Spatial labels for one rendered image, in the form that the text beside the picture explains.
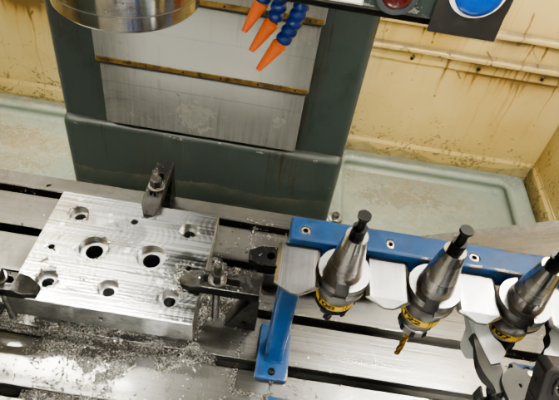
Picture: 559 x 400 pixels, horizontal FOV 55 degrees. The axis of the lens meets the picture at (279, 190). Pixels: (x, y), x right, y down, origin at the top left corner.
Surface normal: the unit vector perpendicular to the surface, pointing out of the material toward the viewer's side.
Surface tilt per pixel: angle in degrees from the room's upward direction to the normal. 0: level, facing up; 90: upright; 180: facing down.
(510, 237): 24
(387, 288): 0
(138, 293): 0
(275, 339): 90
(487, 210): 0
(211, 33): 90
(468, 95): 90
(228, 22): 91
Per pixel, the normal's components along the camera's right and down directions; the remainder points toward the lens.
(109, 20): -0.02, 0.71
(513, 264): 0.12, -0.70
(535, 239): -0.29, -0.70
